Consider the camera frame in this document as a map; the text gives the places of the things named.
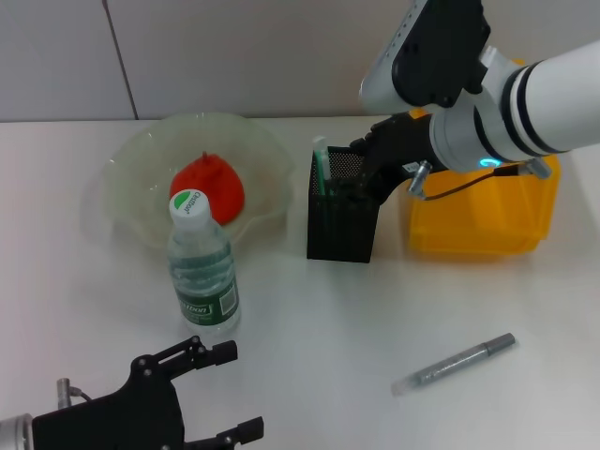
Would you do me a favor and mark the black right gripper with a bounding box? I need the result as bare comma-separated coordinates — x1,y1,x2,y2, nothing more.
349,112,446,207

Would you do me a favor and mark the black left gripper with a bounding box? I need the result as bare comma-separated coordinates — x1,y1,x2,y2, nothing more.
31,335,266,450

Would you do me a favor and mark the mint green white pen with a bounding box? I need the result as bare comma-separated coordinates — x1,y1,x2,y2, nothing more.
312,135,335,198

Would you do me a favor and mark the clear green-label water bottle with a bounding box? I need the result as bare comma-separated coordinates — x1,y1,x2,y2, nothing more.
166,187,242,334

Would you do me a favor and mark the red-orange orange fruit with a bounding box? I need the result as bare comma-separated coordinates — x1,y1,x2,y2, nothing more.
169,152,246,226

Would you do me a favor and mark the grey marker pen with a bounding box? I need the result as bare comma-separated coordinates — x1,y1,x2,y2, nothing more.
391,332,518,398

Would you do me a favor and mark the black mesh pen holder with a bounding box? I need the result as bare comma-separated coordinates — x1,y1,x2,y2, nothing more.
307,144,382,263

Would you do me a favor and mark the green glass fruit plate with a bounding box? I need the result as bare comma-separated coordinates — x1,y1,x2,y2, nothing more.
101,111,296,249

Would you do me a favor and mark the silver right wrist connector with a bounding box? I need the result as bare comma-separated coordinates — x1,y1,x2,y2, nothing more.
406,158,432,196

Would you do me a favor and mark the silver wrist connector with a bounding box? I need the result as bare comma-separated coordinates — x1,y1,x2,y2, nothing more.
55,377,93,404
406,158,432,196

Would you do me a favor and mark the yellow plastic bin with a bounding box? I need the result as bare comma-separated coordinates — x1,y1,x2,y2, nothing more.
397,58,562,257

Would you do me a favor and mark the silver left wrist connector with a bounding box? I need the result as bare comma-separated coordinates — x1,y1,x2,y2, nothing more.
55,377,93,404

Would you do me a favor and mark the thin right arm cable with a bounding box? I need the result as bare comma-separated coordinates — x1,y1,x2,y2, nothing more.
414,157,553,202

